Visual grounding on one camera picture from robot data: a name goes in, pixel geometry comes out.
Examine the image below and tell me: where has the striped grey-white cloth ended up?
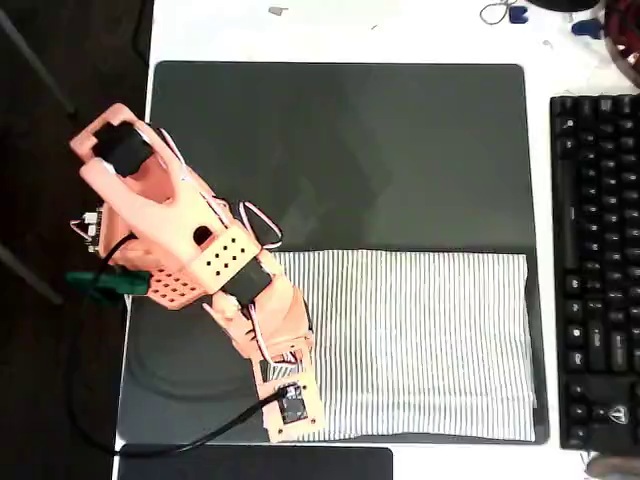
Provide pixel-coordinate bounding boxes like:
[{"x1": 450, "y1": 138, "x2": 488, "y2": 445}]
[{"x1": 269, "y1": 248, "x2": 539, "y2": 444}]

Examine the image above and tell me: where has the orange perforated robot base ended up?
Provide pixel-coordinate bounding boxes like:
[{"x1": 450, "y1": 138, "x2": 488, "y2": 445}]
[{"x1": 97, "y1": 199, "x2": 214, "y2": 312}]

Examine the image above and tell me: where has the green table clamp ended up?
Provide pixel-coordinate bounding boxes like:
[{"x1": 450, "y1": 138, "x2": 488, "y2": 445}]
[{"x1": 64, "y1": 269, "x2": 151, "y2": 307}]

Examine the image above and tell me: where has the black rubber mat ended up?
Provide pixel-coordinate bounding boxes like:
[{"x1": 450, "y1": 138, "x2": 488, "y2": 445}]
[{"x1": 115, "y1": 60, "x2": 551, "y2": 446}]

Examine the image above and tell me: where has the robot controller board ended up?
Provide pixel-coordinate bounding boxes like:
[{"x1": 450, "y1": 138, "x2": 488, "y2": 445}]
[{"x1": 71, "y1": 203, "x2": 109, "y2": 254}]

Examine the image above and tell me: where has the grey metal leg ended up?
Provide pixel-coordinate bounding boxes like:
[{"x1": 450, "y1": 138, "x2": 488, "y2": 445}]
[
  {"x1": 0, "y1": 8, "x2": 77, "y2": 117},
  {"x1": 0, "y1": 243, "x2": 64, "y2": 306}
]

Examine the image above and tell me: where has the black computer keyboard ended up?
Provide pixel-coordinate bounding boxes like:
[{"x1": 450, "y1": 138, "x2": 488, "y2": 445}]
[{"x1": 548, "y1": 93, "x2": 640, "y2": 451}]

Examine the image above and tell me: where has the brown object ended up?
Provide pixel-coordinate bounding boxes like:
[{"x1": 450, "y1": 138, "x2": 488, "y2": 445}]
[{"x1": 584, "y1": 451, "x2": 640, "y2": 480}]

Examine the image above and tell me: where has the black round object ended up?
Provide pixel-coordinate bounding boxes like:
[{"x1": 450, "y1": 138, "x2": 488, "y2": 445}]
[{"x1": 527, "y1": 0, "x2": 602, "y2": 13}]

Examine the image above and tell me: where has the red patterned object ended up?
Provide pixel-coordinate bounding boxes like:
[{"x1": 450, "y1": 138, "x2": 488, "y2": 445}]
[{"x1": 602, "y1": 0, "x2": 640, "y2": 91}]

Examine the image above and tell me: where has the black camera cable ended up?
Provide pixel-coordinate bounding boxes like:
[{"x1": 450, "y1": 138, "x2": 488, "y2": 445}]
[{"x1": 67, "y1": 232, "x2": 301, "y2": 457}]

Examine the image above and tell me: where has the orange gripper camera mount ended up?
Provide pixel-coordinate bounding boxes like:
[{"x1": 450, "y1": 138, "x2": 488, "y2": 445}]
[{"x1": 251, "y1": 363, "x2": 327, "y2": 444}]

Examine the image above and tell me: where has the thin grey wire loop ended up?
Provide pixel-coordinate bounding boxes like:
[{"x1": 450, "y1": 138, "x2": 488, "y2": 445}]
[{"x1": 479, "y1": 0, "x2": 521, "y2": 27}]

